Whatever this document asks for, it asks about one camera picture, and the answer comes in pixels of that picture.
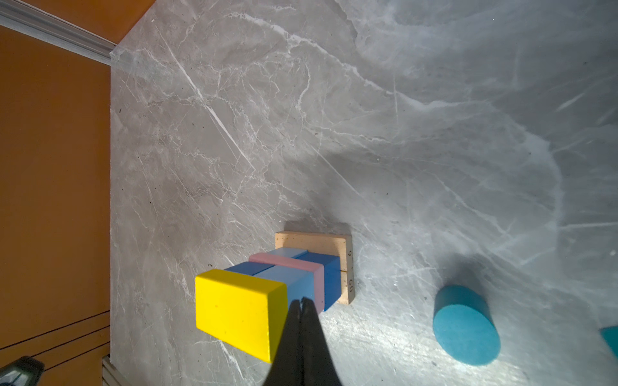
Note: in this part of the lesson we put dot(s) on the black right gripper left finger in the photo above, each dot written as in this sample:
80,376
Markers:
287,367

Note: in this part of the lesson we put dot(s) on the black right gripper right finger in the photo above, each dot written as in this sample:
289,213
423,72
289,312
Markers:
318,366

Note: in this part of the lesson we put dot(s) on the yellow wood block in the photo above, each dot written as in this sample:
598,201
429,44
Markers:
245,312

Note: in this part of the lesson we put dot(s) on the pink wood block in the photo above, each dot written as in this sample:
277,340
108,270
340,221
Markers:
293,263

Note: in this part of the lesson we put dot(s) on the dark blue wood cube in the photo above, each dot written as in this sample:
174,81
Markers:
332,275

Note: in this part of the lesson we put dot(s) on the light blue wood cube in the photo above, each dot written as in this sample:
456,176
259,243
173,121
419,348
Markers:
288,252

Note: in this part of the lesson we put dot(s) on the natural wood block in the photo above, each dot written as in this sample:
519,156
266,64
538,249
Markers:
329,244

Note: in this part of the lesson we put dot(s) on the teal wood cylinder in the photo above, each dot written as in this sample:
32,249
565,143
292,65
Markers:
463,326

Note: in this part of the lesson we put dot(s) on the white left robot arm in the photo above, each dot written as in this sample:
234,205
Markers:
25,371

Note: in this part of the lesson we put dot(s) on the teal wood block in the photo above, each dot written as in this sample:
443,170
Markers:
610,336

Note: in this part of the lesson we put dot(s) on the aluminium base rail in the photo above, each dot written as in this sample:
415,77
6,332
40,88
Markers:
110,375

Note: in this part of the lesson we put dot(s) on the aluminium corner post left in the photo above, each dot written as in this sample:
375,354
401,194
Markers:
41,25

